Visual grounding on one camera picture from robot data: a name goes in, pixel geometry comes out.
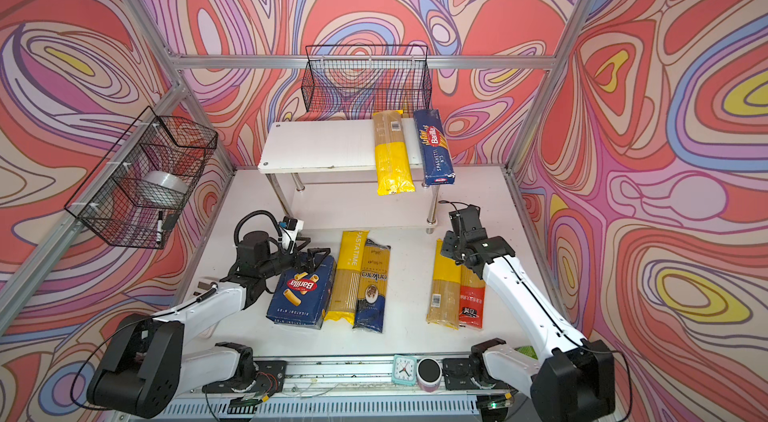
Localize green crumpled bag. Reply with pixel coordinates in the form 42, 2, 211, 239
516, 346, 538, 360

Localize pink round speaker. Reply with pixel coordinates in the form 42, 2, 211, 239
415, 357, 442, 392

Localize black wire basket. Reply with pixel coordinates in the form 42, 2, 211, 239
301, 44, 432, 119
64, 107, 218, 250

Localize silver tape roll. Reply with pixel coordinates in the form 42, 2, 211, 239
137, 170, 188, 209

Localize black wire basket back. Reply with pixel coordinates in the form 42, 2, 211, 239
301, 44, 432, 119

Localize yellow Pastatime spaghetti bag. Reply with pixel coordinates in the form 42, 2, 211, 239
325, 230, 369, 324

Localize red noodle bag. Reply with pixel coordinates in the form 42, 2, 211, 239
459, 266, 486, 329

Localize blue Barilla spaghetti box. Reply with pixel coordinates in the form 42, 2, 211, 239
413, 109, 456, 186

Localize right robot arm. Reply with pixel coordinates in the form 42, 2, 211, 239
441, 204, 616, 421

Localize teal alarm clock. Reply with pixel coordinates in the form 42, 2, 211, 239
391, 354, 418, 386

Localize white two-tier shelf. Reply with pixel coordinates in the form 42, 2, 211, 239
258, 118, 439, 234

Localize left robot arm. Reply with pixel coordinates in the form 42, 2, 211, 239
85, 210, 331, 419

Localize clear yellow-top spaghetti bag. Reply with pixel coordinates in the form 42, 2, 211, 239
426, 238, 461, 330

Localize blue Barilla rigatoni box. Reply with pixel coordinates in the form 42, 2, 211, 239
266, 255, 336, 329

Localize dark blue spaghetti bag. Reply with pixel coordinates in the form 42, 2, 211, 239
353, 239, 391, 333

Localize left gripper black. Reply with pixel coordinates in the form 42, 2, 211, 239
256, 236, 329, 281

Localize black wire basket left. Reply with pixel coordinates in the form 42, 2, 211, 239
64, 107, 218, 250

